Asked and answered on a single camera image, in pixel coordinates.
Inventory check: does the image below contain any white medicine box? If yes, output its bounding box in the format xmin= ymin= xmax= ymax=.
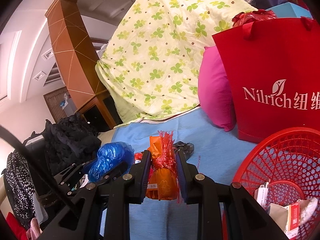
xmin=254 ymin=181 xmax=269 ymax=208

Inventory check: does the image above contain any blue plastic bag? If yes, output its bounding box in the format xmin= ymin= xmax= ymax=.
xmin=87 ymin=141 xmax=135 ymax=183

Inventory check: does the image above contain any orange white carton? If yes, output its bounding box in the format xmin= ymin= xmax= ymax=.
xmin=285 ymin=202 xmax=300 ymax=239

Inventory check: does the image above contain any red plastic bag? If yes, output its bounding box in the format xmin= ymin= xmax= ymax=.
xmin=135 ymin=152 xmax=143 ymax=164

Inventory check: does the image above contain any orange packet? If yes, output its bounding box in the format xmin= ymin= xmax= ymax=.
xmin=146 ymin=131 xmax=180 ymax=201

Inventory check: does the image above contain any black plastic bag ball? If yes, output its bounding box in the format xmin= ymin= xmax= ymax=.
xmin=173 ymin=141 xmax=194 ymax=160

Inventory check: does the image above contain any black clothes pile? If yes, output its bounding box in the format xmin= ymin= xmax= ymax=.
xmin=23 ymin=113 xmax=101 ymax=175

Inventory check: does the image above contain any polka dot black garment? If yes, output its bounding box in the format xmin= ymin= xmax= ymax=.
xmin=5 ymin=151 xmax=35 ymax=219

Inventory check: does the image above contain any blue blanket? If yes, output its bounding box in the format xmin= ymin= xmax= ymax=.
xmin=98 ymin=108 xmax=255 ymax=239

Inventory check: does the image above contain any red plastic mesh basket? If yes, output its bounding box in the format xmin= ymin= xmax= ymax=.
xmin=232 ymin=127 xmax=320 ymax=240

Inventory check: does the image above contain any pink pillow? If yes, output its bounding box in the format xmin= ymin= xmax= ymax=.
xmin=198 ymin=46 xmax=236 ymax=132

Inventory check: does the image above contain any brown wooden pillar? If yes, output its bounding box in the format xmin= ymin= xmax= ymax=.
xmin=45 ymin=0 xmax=121 ymax=132

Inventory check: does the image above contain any clover print quilt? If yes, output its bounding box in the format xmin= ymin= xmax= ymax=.
xmin=95 ymin=0 xmax=254 ymax=124

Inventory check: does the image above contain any red Nilrich paper bag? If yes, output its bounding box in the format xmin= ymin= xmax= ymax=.
xmin=213 ymin=17 xmax=319 ymax=143

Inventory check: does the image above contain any red crumpled bag on top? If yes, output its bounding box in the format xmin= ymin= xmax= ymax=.
xmin=232 ymin=9 xmax=277 ymax=28

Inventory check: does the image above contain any light blue cardboard box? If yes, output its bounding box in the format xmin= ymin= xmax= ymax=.
xmin=267 ymin=2 xmax=312 ymax=19

